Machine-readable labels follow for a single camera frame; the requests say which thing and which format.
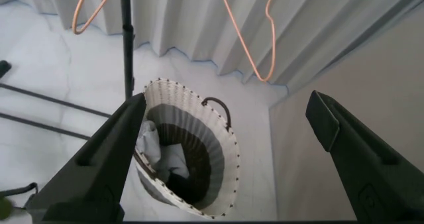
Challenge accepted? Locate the black strap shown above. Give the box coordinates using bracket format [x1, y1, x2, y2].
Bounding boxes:
[0, 182, 39, 211]

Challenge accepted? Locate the pale grey garment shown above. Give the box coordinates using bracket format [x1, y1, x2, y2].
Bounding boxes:
[135, 119, 190, 182]

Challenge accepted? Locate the pink clothes hanger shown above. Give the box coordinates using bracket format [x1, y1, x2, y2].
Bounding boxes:
[217, 0, 277, 83]
[72, 0, 117, 35]

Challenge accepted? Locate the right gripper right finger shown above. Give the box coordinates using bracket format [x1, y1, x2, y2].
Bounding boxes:
[305, 89, 424, 222]

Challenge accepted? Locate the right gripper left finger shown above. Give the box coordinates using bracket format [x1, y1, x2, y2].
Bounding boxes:
[26, 92, 147, 222]

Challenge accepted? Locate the white laundry basket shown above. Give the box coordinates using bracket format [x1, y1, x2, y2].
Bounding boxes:
[133, 78, 241, 220]

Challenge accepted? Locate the white curtain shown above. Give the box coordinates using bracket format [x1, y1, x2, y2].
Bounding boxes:
[0, 0, 424, 94]

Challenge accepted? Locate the black clothes rack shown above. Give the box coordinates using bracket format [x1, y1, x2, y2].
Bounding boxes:
[0, 0, 135, 141]

